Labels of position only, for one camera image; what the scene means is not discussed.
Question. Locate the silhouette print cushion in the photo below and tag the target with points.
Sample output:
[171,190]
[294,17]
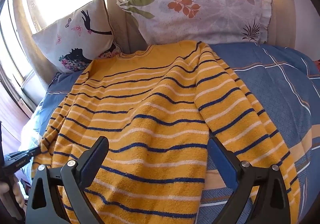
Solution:
[72,36]

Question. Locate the blue plaid bed sheet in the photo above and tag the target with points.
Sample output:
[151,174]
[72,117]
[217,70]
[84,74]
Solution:
[275,81]

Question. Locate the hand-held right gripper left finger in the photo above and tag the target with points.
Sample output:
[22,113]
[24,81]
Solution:
[96,161]

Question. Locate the yellow striped towel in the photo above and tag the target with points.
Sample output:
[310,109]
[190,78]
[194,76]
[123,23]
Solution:
[155,104]

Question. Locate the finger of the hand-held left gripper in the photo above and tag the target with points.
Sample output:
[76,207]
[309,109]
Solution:
[27,152]

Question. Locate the window frame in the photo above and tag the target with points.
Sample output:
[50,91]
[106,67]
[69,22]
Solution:
[27,84]

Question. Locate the leaf print ruffled pillow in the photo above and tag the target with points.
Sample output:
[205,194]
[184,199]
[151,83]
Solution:
[200,19]

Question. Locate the person's left hand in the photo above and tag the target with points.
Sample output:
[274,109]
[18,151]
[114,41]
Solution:
[18,189]

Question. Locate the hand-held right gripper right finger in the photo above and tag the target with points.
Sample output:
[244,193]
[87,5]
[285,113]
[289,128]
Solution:
[222,161]

